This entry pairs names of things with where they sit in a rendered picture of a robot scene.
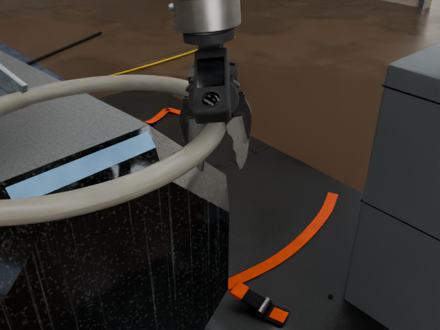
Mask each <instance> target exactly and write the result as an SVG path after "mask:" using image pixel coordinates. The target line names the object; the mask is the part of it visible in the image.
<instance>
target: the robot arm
mask: <svg viewBox="0 0 440 330"><path fill-rule="evenodd" d="M172 2H173V3H170V4H169V5H168V9H169V11H175V14H174V20H175V28H176V30H178V31H179V32H182V33H183V40H184V43H186V44H188V45H198V50H196V51H195V52H194V65H191V68H190V71H189V75H188V82H189V85H188V86H187V87H186V89H185V91H186V92H188V93H189V96H183V98H182V100H183V105H182V107H181V112H180V116H179V121H180V126H181V129H182V132H183V136H184V138H185V142H186V144H188V143H190V142H191V141H192V140H193V139H194V138H195V137H197V136H198V135H199V134H200V132H201V131H203V129H204V128H205V126H206V124H207V123H215V122H227V123H226V129H227V132H228V134H229V135H230V136H231V137H232V139H233V149H234V151H235V153H236V156H235V162H236V165H237V167H238V169H239V170H241V169H242V167H243V165H244V163H245V161H246V158H247V154H248V146H249V137H250V132H251V108H250V106H249V103H248V102H247V100H246V97H245V92H240V93H239V87H240V83H239V82H238V70H237V62H229V52H228V48H225V45H224V43H225V42H228V41H231V40H233V39H234V38H235V34H234V28H236V27H238V26H239V25H240V24H241V12H240V0H172ZM231 113H232V115H231Z"/></svg>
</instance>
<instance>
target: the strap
mask: <svg viewBox="0 0 440 330"><path fill-rule="evenodd" d="M168 112H171V113H175V114H178V115H180V112H181V111H180V110H177V109H172V108H168V109H163V110H162V111H161V112H160V113H158V114H157V115H156V116H155V117H153V118H152V119H150V120H148V121H143V122H146V123H154V122H156V121H158V120H160V119H161V118H162V117H163V116H164V115H165V114H167V113H168ZM141 121H142V120H141ZM337 197H338V194H335V193H331V192H329V193H328V194H327V197H326V199H325V202H324V205H323V207H322V209H321V210H320V212H319V214H317V216H316V217H315V219H314V220H313V221H312V222H311V224H309V225H308V226H307V228H306V229H305V230H304V231H303V232H302V233H301V234H300V235H299V236H298V237H297V238H296V239H294V241H292V243H290V244H289V245H288V246H286V247H285V248H283V250H281V251H279V252H278V253H277V254H275V255H274V256H272V257H271V258H269V259H267V260H265V261H263V262H262V263H260V264H258V265H256V266H254V267H252V268H249V269H247V270H245V271H243V272H241V273H239V274H237V275H235V276H233V277H231V278H229V288H228V290H230V289H232V288H233V287H234V286H235V284H236V283H237V282H241V283H244V282H246V281H248V280H251V279H253V278H255V277H257V276H259V275H261V274H263V273H265V272H267V271H269V270H270V269H272V268H274V267H275V266H278V265H279V264H280V263H282V262H284V261H285V260H286V259H288V258H289V257H290V256H292V255H293V254H294V253H296V252H297V251H298V250H300V249H301V248H302V247H303V246H304V245H305V244H306V243H307V242H308V241H309V240H310V239H311V238H312V237H313V235H315V233H317V231H318V230H319V229H320V228H321V226H322V225H323V224H324V223H325V222H326V220H327V219H328V217H329V216H330V214H331V212H332V211H333V208H334V206H335V202H336V200H337Z"/></svg>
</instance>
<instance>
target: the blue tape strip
mask: <svg viewBox="0 0 440 330"><path fill-rule="evenodd" d="M155 147H156V145H155V144H154V142H153V140H152V139H151V137H150V135H149V133H148V132H145V133H143V134H140V135H138V136H136V137H132V138H130V139H127V140H125V141H122V142H120V143H118V144H115V145H112V146H110V147H108V148H105V149H102V150H100V151H97V152H95V153H92V154H90V155H87V156H84V157H82V158H80V159H77V160H74V161H72V162H69V163H67V164H64V165H62V166H59V167H57V168H54V169H52V170H49V171H47V172H44V173H42V174H39V175H36V176H34V177H31V178H29V179H27V180H24V181H21V182H19V183H16V184H14V185H11V186H9V187H6V190H7V192H8V194H9V196H10V198H11V199H17V198H29V197H35V196H42V195H44V194H47V193H50V192H52V191H55V190H56V189H59V188H61V187H64V186H66V185H68V184H71V183H73V182H76V181H78V180H80V179H82V178H85V177H87V176H90V175H92V174H94V173H97V172H99V171H102V170H104V169H106V168H109V167H111V166H114V165H116V164H118V163H120V162H123V161H125V160H128V159H129V158H132V157H134V156H137V155H140V154H141V153H144V152H146V151H149V150H151V149H154V148H155Z"/></svg>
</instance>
